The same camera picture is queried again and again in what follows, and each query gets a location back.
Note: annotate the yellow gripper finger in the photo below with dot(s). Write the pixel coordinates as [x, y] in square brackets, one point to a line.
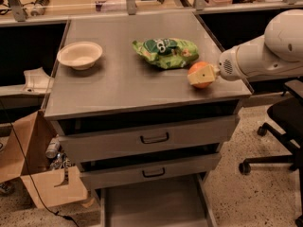
[203, 74]

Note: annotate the orange can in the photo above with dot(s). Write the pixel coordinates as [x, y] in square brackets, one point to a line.
[196, 67]

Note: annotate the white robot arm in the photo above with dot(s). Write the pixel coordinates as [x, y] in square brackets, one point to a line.
[278, 52]

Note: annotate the grey metal drawer cabinet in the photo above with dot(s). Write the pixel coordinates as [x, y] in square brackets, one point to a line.
[121, 91]

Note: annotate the grey open bottom drawer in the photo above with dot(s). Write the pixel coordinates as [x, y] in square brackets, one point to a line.
[174, 202]

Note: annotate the grey top drawer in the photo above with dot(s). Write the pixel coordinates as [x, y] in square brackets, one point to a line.
[105, 145]

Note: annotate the grey middle drawer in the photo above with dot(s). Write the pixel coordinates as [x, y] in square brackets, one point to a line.
[149, 172]

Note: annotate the silver can in box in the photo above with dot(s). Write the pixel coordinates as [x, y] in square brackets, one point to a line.
[53, 148]

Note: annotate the green chip bag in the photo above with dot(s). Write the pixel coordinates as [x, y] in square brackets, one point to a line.
[167, 53]

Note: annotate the black office chair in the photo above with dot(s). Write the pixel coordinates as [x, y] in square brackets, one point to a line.
[288, 114]

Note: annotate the white paper bowl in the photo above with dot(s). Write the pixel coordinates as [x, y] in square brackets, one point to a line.
[80, 55]

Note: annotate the small purple object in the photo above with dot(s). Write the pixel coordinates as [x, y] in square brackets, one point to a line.
[99, 5]

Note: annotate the brown cardboard box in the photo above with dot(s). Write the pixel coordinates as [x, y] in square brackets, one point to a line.
[24, 157]

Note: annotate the white plastic bracket part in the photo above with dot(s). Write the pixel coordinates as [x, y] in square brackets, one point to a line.
[37, 81]

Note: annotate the left metal shelf post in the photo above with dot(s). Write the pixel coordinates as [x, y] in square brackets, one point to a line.
[18, 11]

